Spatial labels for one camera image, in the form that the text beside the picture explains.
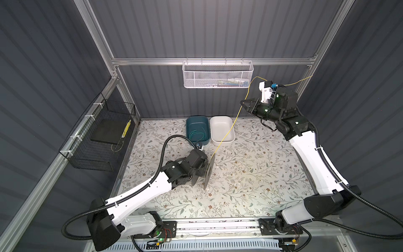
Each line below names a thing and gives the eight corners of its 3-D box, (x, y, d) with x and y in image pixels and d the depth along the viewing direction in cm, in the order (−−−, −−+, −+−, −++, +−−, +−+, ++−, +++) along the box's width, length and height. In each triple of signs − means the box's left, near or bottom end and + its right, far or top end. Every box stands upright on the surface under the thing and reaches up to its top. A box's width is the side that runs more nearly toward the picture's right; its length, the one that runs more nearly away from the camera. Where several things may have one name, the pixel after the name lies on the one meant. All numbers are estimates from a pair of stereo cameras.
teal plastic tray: (185, 144, 107) (184, 140, 103) (187, 120, 122) (187, 115, 118) (210, 144, 107) (210, 140, 103) (209, 120, 122) (209, 115, 118)
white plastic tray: (210, 146, 107) (210, 140, 102) (209, 121, 122) (210, 115, 117) (235, 146, 107) (236, 140, 102) (231, 121, 122) (232, 115, 117)
